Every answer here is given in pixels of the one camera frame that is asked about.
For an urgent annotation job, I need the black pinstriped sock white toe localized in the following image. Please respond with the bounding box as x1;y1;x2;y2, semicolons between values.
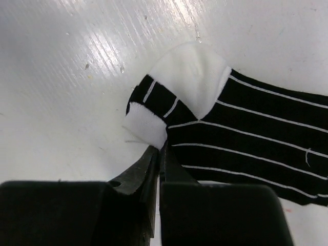
123;42;327;206

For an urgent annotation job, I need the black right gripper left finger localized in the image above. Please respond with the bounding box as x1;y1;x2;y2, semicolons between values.
1;147;158;245

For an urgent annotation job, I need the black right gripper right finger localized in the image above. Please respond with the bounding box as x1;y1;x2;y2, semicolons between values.
159;144;293;245

